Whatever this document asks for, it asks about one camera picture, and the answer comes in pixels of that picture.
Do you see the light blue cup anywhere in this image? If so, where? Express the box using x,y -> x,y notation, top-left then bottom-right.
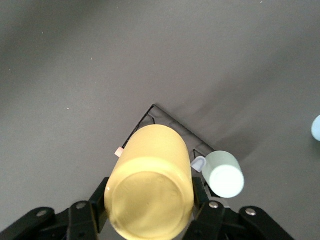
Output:
310,114 -> 320,142

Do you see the pale green cup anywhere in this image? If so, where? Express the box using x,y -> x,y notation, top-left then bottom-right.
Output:
201,150 -> 246,199

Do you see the black wire cup holder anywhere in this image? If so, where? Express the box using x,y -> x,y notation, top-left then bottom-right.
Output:
114,104 -> 227,209

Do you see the yellow cup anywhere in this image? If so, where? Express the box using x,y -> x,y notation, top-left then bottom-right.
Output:
103,124 -> 195,240

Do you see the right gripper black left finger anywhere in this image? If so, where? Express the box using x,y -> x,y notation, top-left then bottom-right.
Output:
0,176 -> 111,240

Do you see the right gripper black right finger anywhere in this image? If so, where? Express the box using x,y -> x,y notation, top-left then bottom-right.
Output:
186,176 -> 296,240

